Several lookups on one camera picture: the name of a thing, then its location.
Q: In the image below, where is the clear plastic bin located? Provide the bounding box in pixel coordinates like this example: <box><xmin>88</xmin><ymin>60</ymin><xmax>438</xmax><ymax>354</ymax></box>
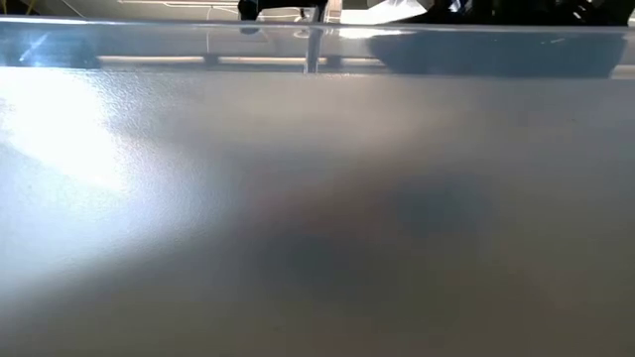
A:
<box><xmin>0</xmin><ymin>17</ymin><xmax>635</xmax><ymax>357</ymax></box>

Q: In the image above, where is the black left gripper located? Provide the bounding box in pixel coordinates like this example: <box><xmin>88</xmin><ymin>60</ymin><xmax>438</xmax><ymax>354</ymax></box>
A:
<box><xmin>237</xmin><ymin>0</ymin><xmax>329</xmax><ymax>24</ymax></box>

